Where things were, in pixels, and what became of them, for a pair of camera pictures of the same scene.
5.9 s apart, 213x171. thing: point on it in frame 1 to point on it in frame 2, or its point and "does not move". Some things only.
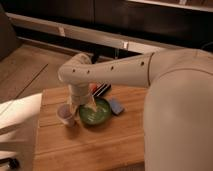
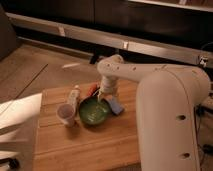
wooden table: (116, 144) does not move
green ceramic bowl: (96, 116) does not move
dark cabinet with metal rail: (112, 29) does not move
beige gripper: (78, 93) to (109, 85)
